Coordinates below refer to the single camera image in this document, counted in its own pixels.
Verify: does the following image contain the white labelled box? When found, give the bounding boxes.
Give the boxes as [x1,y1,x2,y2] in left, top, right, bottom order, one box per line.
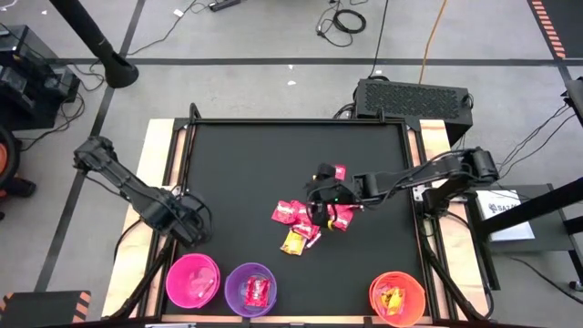
[475,189,537,242]

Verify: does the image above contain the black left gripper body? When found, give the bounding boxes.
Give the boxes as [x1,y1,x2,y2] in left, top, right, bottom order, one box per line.
[171,193,215,250]

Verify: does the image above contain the orange plastic bucket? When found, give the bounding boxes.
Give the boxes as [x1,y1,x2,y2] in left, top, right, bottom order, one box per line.
[368,271,427,328]

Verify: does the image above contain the orange cable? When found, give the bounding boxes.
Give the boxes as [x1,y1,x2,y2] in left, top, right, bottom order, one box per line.
[417,0,450,86]

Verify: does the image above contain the black slanted beam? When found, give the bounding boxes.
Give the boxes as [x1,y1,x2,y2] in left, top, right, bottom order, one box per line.
[477,176,583,238]

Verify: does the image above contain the black side table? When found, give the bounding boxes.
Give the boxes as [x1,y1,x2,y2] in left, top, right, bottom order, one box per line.
[457,175,583,292]

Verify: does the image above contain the black metal table frame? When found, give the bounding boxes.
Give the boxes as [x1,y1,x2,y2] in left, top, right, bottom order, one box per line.
[136,102,496,325]

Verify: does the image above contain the black power strip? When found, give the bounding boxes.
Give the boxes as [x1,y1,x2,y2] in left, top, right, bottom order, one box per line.
[208,0,242,13]

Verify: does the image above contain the black computer case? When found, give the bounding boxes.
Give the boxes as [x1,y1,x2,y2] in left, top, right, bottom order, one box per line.
[353,77,475,147]

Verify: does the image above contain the black equipment rack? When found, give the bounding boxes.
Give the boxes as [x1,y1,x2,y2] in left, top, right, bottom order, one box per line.
[0,25,82,132]

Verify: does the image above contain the black floor cables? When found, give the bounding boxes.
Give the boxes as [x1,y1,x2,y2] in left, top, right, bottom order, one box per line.
[453,102,578,183]
[17,61,107,152]

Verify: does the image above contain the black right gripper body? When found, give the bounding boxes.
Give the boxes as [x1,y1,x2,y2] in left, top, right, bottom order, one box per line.
[316,162,362,229]

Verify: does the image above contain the long black cable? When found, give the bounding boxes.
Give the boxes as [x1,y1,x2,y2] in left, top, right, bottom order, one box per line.
[367,0,391,78]

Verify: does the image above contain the black orange striped floor mat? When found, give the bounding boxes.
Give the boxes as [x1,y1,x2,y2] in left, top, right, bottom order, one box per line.
[0,290,92,328]
[527,0,583,60]

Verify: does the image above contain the pink plastic bucket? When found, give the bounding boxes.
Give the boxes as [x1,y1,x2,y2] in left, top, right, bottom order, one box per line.
[164,252,222,310]

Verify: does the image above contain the black table mat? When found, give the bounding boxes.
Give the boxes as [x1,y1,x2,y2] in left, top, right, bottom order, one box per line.
[175,120,432,318]

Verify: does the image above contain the coiled black cable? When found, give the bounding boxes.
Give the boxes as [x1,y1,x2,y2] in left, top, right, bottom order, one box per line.
[315,0,368,49]

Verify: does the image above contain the black round pole stand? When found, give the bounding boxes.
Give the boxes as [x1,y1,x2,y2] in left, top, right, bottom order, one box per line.
[48,0,140,90]

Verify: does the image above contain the black cable sleeve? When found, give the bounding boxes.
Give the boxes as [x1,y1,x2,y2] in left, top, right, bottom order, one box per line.
[417,222,496,323]
[107,213,181,320]

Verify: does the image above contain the yellow Sour Patch pack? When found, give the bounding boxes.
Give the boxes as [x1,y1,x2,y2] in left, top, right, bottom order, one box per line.
[389,287,406,314]
[380,291,397,315]
[280,230,307,256]

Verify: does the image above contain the orange black machine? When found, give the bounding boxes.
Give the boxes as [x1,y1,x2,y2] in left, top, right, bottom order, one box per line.
[0,125,37,222]

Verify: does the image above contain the purple plastic bucket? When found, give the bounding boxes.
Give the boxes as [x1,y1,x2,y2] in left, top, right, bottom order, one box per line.
[223,261,278,318]

